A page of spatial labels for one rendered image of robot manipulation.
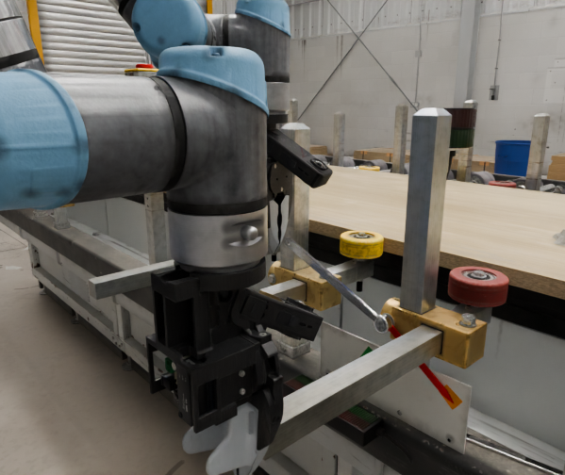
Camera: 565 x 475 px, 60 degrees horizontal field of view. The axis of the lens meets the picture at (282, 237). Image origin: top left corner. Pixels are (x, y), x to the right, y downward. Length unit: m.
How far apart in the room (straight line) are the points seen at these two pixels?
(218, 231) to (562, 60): 7.86
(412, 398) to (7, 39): 0.63
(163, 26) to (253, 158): 0.27
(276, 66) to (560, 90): 7.48
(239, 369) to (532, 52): 8.00
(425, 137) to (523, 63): 7.66
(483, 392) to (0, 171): 0.84
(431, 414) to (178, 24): 0.58
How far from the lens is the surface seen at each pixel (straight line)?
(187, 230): 0.35
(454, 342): 0.67
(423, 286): 0.68
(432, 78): 8.91
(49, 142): 0.28
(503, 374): 0.93
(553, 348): 0.87
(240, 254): 0.35
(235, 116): 0.33
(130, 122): 0.30
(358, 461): 0.93
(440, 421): 0.73
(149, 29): 0.58
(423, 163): 0.65
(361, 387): 0.56
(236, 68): 0.33
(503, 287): 0.74
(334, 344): 0.81
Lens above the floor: 1.14
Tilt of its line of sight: 15 degrees down
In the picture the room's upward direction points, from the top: straight up
